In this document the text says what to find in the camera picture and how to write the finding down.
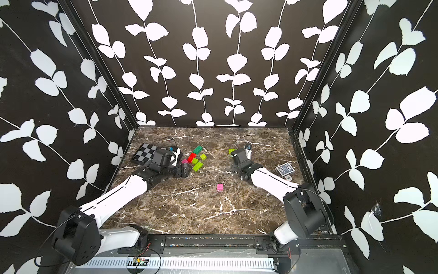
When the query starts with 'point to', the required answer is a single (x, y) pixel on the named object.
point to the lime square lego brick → (194, 161)
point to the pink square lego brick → (185, 161)
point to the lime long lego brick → (197, 166)
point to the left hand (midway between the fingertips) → (185, 164)
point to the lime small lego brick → (203, 156)
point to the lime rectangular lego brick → (230, 150)
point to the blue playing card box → (285, 169)
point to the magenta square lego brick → (220, 186)
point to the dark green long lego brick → (198, 149)
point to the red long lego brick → (192, 155)
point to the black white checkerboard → (145, 153)
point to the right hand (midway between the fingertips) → (237, 159)
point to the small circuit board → (137, 261)
